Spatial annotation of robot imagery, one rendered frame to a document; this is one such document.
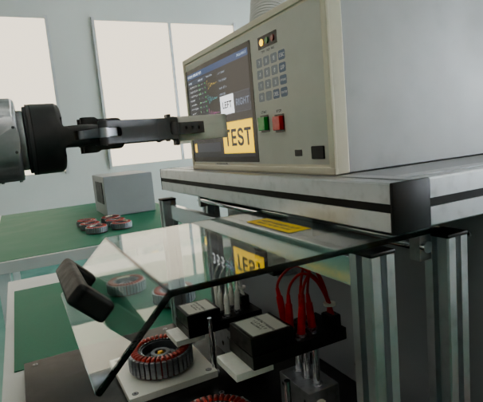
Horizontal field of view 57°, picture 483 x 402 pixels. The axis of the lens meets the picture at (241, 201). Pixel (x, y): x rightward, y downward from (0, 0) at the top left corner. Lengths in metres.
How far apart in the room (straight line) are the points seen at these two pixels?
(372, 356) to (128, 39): 5.24
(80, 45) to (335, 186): 5.04
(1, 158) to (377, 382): 0.41
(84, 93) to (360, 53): 4.88
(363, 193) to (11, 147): 0.34
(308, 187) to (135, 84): 5.00
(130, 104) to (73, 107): 0.62
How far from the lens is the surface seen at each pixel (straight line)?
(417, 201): 0.42
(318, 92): 0.52
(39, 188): 5.23
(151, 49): 5.57
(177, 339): 0.82
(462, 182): 0.47
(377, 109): 0.54
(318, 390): 0.65
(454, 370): 0.54
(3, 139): 0.49
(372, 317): 0.43
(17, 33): 5.37
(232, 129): 0.71
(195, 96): 0.84
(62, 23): 5.44
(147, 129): 0.51
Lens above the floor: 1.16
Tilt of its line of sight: 8 degrees down
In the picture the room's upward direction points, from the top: 5 degrees counter-clockwise
